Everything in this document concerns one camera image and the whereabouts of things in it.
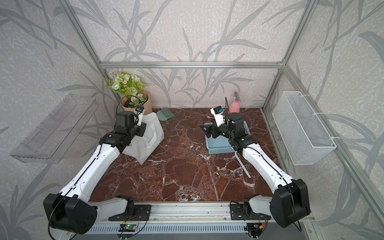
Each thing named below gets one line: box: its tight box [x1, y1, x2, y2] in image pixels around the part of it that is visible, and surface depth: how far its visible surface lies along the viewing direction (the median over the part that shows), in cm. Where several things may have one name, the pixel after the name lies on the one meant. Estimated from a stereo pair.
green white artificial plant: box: [103, 71, 148, 108], surface depth 96 cm
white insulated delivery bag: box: [122, 112, 165, 165], surface depth 87 cm
